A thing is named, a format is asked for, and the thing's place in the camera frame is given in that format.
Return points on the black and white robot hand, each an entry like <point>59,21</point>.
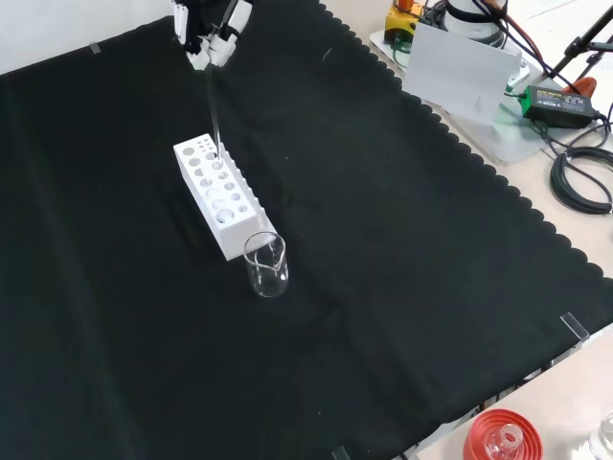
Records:
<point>213,43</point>

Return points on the clear glass rod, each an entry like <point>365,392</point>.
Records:
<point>214,110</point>

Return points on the white test tube rack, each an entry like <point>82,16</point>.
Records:
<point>230,235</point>

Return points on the yellow stop button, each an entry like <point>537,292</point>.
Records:
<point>400,24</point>

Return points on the clear glass graduated beaker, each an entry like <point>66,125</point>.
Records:
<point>268,280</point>

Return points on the white card sheet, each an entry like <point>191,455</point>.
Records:
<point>455,72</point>

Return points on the black bench cloth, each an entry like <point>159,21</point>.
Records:
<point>383,239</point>

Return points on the black power adapter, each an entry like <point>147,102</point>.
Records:
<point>558,105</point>

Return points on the black tripod with clamp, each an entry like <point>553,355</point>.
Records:
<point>582,40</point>

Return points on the red ribbed funnel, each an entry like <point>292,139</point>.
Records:
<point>479,431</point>

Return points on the clear glass flask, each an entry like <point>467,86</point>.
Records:
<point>503,443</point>

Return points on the clear glass vessel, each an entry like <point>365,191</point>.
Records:
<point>604,438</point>

